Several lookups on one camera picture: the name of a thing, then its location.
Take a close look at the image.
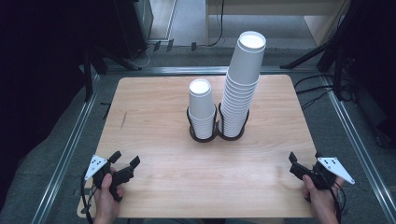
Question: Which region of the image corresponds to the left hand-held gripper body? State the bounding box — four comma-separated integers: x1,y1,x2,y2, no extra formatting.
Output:
84,154,126,203

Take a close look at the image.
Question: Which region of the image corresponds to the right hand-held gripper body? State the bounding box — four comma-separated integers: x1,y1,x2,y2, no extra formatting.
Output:
306,156,356,191

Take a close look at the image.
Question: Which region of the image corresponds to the black wire double cup holder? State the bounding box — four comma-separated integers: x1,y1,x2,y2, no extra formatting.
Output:
186,102,250,144

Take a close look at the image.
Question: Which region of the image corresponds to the stack of white paper cups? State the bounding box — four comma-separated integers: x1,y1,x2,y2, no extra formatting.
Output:
188,77,218,140
219,30,267,138

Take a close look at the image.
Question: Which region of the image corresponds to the person's left hand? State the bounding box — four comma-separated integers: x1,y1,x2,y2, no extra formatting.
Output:
92,172,124,218

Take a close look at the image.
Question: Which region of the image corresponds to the person's right hand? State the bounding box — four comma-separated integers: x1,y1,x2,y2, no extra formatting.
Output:
302,174,346,218

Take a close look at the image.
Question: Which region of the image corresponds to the black tape strip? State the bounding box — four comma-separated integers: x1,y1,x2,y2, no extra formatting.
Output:
99,102,112,121

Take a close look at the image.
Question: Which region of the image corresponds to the black metal stand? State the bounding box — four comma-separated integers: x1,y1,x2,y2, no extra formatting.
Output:
81,46,143,103

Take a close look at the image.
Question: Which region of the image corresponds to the black tripod stand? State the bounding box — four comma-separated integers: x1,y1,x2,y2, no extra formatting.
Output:
279,0,347,101

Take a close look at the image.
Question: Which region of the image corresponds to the black curtain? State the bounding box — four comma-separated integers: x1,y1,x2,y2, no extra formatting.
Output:
339,0,396,148
0,0,120,203

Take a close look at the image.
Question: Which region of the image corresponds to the dark cabinet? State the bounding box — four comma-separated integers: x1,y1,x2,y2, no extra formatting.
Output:
113,0,154,61

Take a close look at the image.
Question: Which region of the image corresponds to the beige wooden desk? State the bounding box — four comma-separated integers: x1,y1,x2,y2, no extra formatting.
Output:
205,0,353,49

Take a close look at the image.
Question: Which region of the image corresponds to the aluminium frame rail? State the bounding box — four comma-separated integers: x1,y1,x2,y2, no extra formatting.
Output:
102,64,325,77
30,74,102,224
321,74,396,224

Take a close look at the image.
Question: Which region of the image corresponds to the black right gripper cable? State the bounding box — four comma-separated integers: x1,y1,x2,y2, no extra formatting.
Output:
325,176,347,224

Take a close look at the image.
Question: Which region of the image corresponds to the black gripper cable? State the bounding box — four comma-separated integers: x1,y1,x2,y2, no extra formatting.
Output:
79,168,96,224
325,176,347,224

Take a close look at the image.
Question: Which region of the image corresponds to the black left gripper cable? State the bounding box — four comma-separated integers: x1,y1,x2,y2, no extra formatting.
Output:
79,168,96,224

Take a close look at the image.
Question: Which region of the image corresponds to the black floor cable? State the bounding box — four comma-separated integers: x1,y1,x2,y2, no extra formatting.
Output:
295,85,334,96
293,73,336,90
301,90,332,111

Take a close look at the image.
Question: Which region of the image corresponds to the white floor cable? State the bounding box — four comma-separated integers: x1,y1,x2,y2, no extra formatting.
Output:
130,43,157,69

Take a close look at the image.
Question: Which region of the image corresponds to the black hanging cable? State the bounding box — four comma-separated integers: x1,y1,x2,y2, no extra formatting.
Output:
206,0,226,49

